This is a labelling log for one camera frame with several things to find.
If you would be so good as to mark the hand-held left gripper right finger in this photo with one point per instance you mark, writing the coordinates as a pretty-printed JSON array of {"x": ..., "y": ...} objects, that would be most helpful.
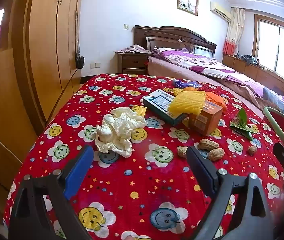
[{"x": 200, "y": 166}]

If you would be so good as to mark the framed wedding photo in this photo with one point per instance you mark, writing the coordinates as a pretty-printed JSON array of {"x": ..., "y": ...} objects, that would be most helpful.
[{"x": 188, "y": 0}]

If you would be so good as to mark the yellow foam fruit net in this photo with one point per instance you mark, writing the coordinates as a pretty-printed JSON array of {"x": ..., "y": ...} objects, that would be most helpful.
[{"x": 186, "y": 102}]

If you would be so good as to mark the white and red curtain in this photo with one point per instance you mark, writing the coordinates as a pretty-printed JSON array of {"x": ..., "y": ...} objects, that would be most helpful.
[{"x": 233, "y": 30}]

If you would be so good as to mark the white wall socket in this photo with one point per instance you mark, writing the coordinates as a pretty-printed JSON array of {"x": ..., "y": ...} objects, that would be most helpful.
[{"x": 95, "y": 65}]

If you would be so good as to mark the pink clothes pile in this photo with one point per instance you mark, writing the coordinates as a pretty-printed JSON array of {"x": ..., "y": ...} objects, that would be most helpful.
[{"x": 134, "y": 48}]

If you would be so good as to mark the pink ruffled blanket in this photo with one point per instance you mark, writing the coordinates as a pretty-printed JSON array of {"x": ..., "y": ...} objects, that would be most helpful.
[{"x": 239, "y": 87}]

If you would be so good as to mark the white air conditioner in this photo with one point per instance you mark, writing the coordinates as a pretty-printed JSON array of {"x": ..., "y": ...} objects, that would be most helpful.
[{"x": 219, "y": 10}]

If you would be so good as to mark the blue and white box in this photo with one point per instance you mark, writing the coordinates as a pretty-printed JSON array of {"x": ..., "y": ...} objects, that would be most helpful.
[{"x": 157, "y": 102}]

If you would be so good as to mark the red flower-print blanket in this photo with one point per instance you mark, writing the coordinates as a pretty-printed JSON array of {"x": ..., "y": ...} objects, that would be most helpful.
[{"x": 144, "y": 180}]

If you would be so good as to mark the blue plaid cloth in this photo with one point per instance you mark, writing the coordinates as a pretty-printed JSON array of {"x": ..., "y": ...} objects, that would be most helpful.
[{"x": 274, "y": 96}]

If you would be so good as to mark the black hanging bag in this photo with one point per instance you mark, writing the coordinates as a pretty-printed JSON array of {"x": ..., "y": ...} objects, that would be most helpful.
[{"x": 80, "y": 61}]

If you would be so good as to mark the purple wrapper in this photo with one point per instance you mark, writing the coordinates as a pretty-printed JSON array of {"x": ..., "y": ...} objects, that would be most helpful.
[{"x": 181, "y": 83}]

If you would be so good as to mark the purple patchwork quilt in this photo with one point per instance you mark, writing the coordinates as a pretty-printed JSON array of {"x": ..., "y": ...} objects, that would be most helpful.
[{"x": 196, "y": 62}]

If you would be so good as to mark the dark wooden headboard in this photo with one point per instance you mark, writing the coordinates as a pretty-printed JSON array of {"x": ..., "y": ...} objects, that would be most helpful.
[{"x": 171, "y": 33}]

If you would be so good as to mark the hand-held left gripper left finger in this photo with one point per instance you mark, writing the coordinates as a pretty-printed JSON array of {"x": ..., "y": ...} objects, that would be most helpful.
[{"x": 79, "y": 172}]

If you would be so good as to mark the bed with pink cover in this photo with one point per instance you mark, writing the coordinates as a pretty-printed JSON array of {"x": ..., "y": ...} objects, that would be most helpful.
[{"x": 171, "y": 67}]

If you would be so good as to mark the peanut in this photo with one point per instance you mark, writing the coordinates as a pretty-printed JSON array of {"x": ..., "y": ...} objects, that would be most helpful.
[
  {"x": 181, "y": 152},
  {"x": 251, "y": 150},
  {"x": 216, "y": 154},
  {"x": 208, "y": 145}
]

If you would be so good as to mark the red bin with green rim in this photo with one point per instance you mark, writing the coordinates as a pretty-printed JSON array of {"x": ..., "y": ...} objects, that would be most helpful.
[{"x": 281, "y": 122}]

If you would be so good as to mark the wooden framed window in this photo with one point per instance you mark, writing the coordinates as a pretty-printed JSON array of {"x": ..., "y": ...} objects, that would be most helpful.
[{"x": 276, "y": 47}]

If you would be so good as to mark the brown carton box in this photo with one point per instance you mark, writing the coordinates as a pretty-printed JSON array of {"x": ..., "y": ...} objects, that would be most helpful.
[{"x": 204, "y": 122}]

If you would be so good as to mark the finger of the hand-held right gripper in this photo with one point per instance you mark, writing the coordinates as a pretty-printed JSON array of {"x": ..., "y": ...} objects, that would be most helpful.
[{"x": 281, "y": 155}]

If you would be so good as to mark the wooden window cabinet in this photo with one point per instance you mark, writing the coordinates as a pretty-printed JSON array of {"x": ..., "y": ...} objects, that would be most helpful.
[{"x": 246, "y": 68}]

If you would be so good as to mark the green snack wrapper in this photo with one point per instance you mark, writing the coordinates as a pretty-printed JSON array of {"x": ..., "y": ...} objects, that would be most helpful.
[{"x": 241, "y": 122}]

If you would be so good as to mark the orange foam fruit net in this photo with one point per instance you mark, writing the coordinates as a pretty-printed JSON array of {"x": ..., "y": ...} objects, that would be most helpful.
[{"x": 216, "y": 98}]

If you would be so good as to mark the blue-grey clothes pile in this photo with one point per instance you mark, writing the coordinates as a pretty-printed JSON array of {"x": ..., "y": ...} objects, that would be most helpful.
[{"x": 250, "y": 59}]

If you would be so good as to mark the dark wooden nightstand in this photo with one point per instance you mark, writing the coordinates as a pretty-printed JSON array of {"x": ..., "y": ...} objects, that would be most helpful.
[{"x": 132, "y": 63}]

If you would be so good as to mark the white tissue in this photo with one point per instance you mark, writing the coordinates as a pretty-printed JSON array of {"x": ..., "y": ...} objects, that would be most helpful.
[{"x": 117, "y": 127}]

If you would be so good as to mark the wooden wardrobe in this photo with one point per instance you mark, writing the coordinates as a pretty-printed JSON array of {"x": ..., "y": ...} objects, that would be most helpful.
[{"x": 47, "y": 42}]

